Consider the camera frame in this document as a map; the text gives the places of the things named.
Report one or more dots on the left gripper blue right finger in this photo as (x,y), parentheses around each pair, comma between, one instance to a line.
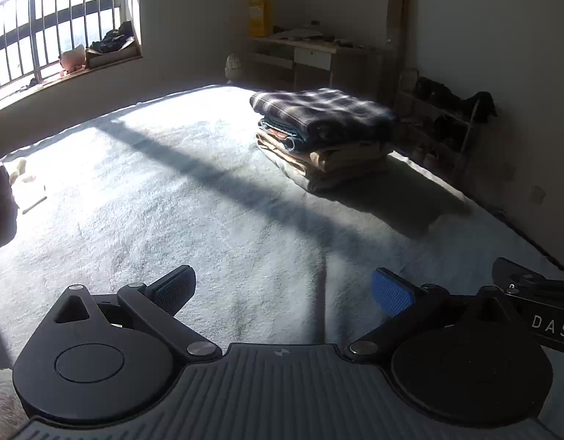
(391,292)

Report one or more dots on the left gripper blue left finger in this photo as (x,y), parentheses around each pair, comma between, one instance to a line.
(172,291)

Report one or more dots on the dark plaid flannel pants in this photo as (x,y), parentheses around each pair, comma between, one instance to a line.
(324,115)

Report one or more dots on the folded clothes stack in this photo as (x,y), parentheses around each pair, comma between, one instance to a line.
(321,169)

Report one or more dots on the metal shoe rack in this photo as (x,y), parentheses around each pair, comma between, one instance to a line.
(439,130)

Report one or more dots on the white fleece garment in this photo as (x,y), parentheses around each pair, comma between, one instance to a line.
(16,173)

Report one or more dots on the white fluffy rug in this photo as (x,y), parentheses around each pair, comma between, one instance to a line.
(12,415)

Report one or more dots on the white decorative ornament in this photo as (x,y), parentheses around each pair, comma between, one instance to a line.
(233,69)

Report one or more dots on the white low shelf unit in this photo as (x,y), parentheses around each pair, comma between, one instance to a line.
(291,61)

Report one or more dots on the dark cloth in box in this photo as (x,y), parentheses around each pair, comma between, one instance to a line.
(117,46)

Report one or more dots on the long cardboard strip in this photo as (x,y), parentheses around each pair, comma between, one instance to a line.
(394,24)

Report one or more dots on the yellow box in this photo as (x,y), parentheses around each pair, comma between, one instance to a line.
(260,18)

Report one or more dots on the window security bars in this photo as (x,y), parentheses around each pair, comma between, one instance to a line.
(35,33)

